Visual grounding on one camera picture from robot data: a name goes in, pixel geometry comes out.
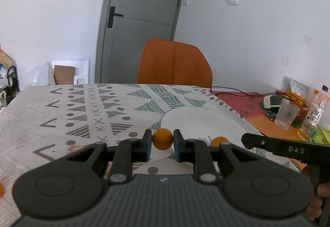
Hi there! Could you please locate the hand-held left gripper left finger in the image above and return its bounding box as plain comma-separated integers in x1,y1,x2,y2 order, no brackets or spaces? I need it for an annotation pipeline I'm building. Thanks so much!
53,129,153,183

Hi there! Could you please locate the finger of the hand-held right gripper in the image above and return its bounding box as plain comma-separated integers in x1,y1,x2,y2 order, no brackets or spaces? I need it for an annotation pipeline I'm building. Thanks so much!
241,132,314,165

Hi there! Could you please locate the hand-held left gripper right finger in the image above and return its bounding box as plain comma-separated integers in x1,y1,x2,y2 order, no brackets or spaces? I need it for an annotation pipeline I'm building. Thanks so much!
173,129,261,183

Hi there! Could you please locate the white oval bowl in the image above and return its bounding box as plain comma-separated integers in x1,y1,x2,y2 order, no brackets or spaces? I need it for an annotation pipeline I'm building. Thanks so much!
158,107,255,160

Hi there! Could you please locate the person's right hand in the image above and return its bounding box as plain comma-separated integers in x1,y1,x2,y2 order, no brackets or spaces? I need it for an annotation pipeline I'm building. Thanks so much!
307,183,330,221

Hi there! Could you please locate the green packet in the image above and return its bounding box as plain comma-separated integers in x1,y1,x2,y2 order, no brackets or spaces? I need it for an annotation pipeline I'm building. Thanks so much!
311,124,330,144

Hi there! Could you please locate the clear plastic cup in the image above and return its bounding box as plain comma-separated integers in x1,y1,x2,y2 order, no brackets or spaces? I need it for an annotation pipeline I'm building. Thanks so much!
274,99,301,130

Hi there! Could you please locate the white and black power adapter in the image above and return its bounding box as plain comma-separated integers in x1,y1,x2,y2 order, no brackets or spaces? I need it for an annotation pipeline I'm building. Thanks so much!
263,95,284,109

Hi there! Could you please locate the red container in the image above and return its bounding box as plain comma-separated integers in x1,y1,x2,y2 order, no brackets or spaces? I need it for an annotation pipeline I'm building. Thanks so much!
294,102,309,122

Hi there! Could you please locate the red patterned table mat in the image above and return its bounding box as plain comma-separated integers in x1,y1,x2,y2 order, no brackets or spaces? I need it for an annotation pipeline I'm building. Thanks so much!
211,91,314,143

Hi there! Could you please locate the clear plastic bottle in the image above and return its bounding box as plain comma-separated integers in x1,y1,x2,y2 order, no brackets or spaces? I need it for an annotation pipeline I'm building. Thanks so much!
297,85,330,142

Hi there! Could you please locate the clear snack packet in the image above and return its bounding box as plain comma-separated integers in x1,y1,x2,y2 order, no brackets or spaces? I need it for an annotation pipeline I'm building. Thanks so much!
282,76,310,104

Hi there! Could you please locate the orange chair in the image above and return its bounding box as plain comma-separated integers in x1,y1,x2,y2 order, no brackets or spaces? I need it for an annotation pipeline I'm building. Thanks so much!
137,39,213,88

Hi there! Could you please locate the white foam packaging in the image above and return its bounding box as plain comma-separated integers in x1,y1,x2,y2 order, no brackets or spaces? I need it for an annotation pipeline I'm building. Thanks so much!
50,58,90,85

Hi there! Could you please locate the brown cardboard box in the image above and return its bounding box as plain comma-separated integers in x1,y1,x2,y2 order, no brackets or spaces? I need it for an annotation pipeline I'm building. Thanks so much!
53,65,76,85

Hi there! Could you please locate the clear plastic bag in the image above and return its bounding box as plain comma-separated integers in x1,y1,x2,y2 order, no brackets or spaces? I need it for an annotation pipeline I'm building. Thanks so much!
27,61,52,86

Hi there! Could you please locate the grey door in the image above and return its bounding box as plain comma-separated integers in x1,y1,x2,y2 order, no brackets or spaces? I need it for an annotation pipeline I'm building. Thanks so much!
94,0,191,84

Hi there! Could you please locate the black storage rack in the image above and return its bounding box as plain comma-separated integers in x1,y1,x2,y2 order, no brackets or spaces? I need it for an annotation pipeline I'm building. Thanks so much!
7,66,20,95

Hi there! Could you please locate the brown paper bag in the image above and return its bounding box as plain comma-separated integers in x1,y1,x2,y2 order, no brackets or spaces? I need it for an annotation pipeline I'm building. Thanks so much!
0,47,13,68

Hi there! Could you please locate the black cable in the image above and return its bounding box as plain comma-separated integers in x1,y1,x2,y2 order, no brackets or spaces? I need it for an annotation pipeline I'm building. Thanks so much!
210,86,280,99

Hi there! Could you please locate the black door handle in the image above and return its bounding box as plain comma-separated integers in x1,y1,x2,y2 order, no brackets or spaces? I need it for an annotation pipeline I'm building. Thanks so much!
107,6,124,28

